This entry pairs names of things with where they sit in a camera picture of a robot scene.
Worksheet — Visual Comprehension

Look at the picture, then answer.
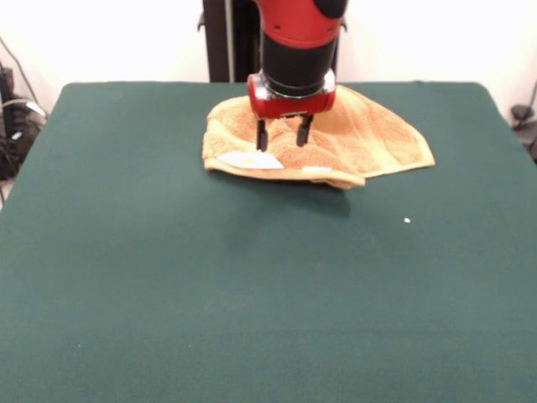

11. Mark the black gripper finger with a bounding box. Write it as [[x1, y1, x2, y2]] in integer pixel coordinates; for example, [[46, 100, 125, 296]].
[[295, 113, 314, 148], [255, 118, 269, 152]]

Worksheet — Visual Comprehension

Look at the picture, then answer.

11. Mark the orange terry towel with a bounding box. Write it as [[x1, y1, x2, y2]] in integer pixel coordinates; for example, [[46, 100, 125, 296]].
[[201, 83, 436, 190]]

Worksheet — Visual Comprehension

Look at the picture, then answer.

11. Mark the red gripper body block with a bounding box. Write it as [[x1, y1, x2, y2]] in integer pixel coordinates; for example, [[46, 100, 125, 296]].
[[246, 69, 336, 121]]

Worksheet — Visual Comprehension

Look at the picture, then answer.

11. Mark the black device with cable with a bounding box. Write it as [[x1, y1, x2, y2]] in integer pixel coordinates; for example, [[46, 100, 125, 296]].
[[509, 103, 537, 165]]

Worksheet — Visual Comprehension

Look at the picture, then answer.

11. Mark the dark green table cloth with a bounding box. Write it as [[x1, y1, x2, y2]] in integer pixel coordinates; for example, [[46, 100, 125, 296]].
[[0, 81, 537, 403]]

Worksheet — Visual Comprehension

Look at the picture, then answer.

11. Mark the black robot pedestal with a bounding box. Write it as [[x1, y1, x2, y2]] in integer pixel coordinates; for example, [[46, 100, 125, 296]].
[[196, 0, 349, 83]]

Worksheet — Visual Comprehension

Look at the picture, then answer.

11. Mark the black cable bundle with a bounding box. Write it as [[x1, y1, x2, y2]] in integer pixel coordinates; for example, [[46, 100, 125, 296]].
[[0, 35, 50, 181]]

